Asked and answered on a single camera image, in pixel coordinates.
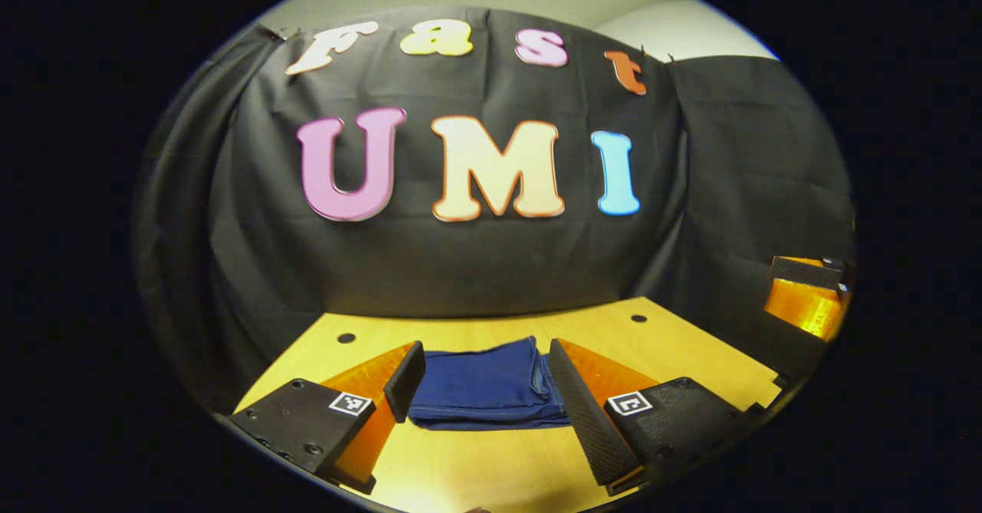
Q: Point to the black backdrop cloth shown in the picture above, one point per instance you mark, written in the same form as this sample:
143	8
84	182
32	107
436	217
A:
460	268

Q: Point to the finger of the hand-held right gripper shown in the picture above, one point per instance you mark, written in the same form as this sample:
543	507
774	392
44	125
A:
805	306

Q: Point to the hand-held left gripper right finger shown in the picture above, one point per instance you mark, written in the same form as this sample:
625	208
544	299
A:
583	413

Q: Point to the blue denim jeans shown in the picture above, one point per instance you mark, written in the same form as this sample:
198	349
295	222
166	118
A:
483	383

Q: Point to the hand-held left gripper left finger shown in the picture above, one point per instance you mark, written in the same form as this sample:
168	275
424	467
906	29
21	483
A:
404	383

